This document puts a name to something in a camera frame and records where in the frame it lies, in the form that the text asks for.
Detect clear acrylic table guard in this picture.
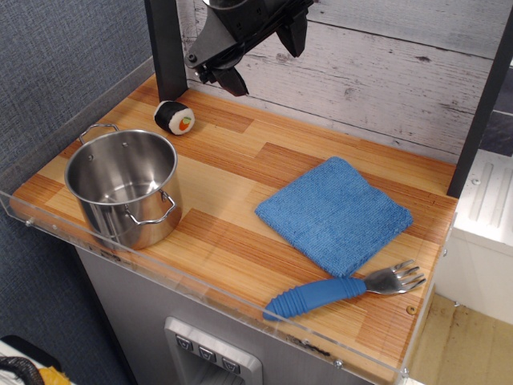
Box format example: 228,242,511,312
1,53,463,384

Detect white ribbed side unit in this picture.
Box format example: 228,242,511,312
434,150,512,324

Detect plush sushi roll toy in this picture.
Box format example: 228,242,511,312
154,100,196,136

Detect stainless steel pot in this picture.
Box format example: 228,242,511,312
65,128,183,249

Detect grey toy fridge cabinet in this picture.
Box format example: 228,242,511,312
78,249,365,384

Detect black left frame post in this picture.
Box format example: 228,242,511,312
144,0,188,101

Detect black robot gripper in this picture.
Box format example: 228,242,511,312
184,0,313,96

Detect black and yellow floor object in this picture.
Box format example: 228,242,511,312
1,335,73,384

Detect black right frame post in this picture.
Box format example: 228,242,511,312
446,10,512,198

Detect blue handled metal fork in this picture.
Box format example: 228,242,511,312
263,260,427,321

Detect blue folded cloth napkin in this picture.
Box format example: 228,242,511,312
255,156,413,278

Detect black frame post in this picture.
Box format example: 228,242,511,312
144,0,188,101
446,10,512,198

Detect silver dispenser button panel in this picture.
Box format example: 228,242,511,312
164,317,264,385

